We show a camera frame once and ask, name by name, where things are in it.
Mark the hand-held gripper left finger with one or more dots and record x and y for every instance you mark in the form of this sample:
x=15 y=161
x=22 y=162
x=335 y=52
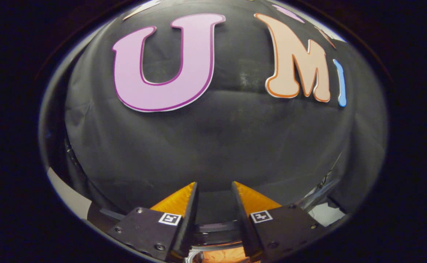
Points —
x=151 y=232

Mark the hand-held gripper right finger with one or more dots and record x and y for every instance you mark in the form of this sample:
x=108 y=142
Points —
x=286 y=230

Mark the grey washing machine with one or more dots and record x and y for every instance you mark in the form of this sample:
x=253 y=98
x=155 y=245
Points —
x=217 y=235

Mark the dark washing machine lid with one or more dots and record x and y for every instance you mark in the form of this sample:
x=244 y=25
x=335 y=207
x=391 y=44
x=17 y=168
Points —
x=215 y=206

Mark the orange polo shirt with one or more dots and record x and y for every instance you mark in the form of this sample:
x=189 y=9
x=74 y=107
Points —
x=222 y=255

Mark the black tripod stand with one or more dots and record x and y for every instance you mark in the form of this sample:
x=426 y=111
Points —
x=324 y=180

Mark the black backdrop cloth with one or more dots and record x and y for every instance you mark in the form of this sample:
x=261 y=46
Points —
x=217 y=138

